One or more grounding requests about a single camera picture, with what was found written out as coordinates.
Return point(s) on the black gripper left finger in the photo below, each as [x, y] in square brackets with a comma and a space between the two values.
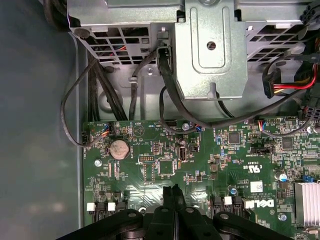
[160, 225]

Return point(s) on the black-latched RAM slot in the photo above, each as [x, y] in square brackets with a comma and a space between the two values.
[122, 206]
[216, 203]
[101, 207]
[238, 202]

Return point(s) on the white-latched RAM slot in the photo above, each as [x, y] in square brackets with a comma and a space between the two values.
[111, 207]
[228, 200]
[91, 207]

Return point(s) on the black power connector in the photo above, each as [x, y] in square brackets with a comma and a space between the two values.
[270, 83]

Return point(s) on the metal drive cage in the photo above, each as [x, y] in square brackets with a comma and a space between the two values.
[212, 50]

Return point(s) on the silver chipset heatsink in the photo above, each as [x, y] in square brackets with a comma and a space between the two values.
[307, 202]

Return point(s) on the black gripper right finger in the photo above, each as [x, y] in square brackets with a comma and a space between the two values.
[192, 225]

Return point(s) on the round coin battery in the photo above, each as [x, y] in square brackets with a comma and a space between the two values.
[119, 149]

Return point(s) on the green motherboard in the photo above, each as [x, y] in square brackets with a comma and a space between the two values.
[140, 190]

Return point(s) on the grey open PC case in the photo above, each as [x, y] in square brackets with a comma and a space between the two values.
[37, 125]

